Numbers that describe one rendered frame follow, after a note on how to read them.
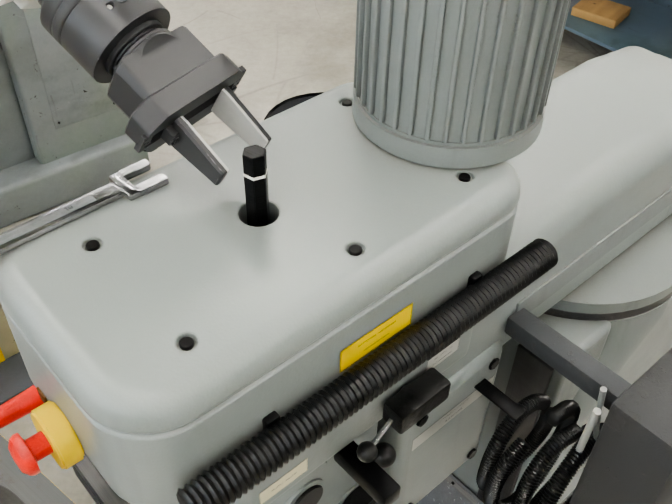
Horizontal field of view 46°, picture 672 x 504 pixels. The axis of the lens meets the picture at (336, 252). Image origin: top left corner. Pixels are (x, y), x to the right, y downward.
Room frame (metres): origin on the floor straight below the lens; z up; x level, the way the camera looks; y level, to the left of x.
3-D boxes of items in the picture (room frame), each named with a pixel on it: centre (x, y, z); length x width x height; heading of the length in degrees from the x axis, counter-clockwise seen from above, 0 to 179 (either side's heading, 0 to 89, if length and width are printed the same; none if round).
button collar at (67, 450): (0.39, 0.24, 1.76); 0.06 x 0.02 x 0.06; 43
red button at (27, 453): (0.38, 0.26, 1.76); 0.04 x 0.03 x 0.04; 43
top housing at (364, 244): (0.56, 0.06, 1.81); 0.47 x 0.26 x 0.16; 133
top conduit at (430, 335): (0.46, -0.05, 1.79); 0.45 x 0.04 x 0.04; 133
